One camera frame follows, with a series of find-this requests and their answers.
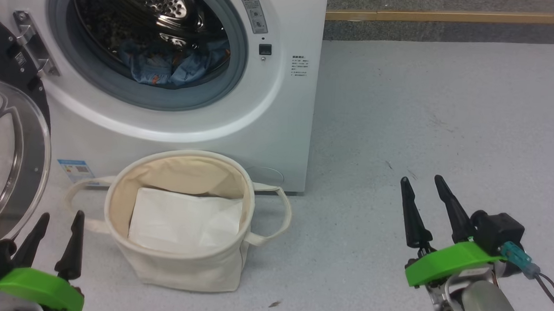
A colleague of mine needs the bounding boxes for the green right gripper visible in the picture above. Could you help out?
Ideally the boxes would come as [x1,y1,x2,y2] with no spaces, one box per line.
[395,173,509,311]

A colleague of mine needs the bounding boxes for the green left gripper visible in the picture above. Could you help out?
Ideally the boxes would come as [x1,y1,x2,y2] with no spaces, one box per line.
[0,207,88,311]

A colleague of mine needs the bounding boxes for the washing machine door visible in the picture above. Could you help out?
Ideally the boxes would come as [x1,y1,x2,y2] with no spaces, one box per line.
[0,8,58,247]

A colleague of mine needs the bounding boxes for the blue patterned garment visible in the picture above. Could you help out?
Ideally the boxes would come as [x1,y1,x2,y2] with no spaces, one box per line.
[116,34,231,89]

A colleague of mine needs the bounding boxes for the cream canvas laundry basket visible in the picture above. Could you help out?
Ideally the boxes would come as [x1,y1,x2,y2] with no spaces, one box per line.
[60,145,295,297]

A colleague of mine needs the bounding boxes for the white front-load washing machine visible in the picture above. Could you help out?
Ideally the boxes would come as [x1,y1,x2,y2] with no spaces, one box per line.
[0,0,329,195]

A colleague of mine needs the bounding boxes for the metal door hinge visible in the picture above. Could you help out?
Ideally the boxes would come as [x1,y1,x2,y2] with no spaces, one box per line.
[10,10,63,77]

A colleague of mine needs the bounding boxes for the perforated steel washer drum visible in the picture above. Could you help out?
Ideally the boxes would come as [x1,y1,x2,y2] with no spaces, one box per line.
[64,0,233,91]

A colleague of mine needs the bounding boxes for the blue energy label sticker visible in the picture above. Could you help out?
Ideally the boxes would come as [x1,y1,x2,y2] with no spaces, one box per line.
[56,159,100,185]

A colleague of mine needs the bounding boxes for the white folded cloth liner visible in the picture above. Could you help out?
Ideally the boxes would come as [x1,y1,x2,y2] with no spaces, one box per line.
[127,186,244,257]

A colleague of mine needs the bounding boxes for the round white filter cover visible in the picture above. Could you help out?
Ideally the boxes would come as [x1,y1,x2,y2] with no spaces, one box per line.
[245,166,285,187]

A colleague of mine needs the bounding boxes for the small printed text label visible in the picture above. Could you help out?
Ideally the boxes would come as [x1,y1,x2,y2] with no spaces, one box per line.
[291,55,310,78]

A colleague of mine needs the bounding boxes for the grey warning sticker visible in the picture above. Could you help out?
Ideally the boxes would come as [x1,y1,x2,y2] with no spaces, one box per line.
[236,0,269,35]

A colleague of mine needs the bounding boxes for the right teal plug black cable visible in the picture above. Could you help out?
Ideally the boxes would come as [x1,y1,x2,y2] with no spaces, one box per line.
[497,241,554,311]

